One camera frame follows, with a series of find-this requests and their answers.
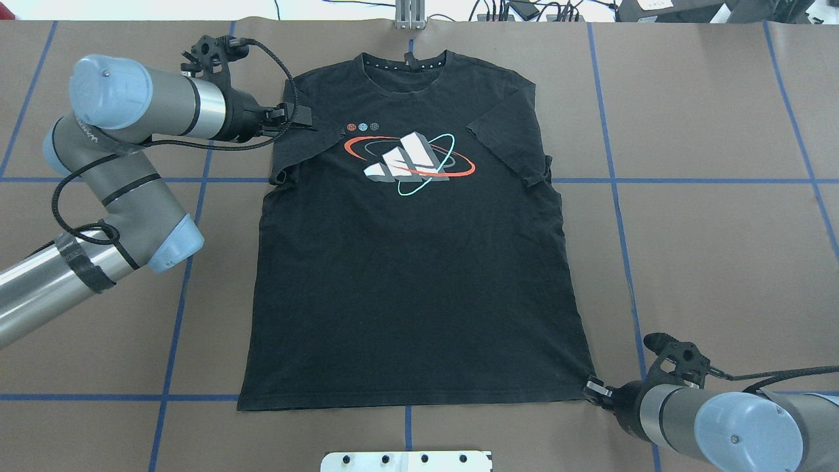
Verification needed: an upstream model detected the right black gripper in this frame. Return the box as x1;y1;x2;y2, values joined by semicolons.
582;376;652;437

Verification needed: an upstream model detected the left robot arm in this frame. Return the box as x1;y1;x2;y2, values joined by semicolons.
2;37;312;347

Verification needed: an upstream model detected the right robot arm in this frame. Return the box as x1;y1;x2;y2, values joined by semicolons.
583;377;838;471

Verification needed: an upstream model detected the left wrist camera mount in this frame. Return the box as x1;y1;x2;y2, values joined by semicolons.
180;35;252;90

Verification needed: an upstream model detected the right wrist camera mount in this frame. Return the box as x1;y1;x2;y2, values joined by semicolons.
642;332;726;389

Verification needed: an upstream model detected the brown paper table cover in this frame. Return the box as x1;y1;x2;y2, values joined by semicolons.
2;21;837;471

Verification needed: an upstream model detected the black printed t-shirt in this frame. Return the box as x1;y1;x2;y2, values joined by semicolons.
237;50;595;412

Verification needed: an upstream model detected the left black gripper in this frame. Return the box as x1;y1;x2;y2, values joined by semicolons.
223;88;313;143

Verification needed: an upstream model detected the aluminium frame post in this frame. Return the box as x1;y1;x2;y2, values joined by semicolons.
395;0;427;30

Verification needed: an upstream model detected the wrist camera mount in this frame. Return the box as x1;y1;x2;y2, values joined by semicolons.
180;35;252;90
642;332;726;389

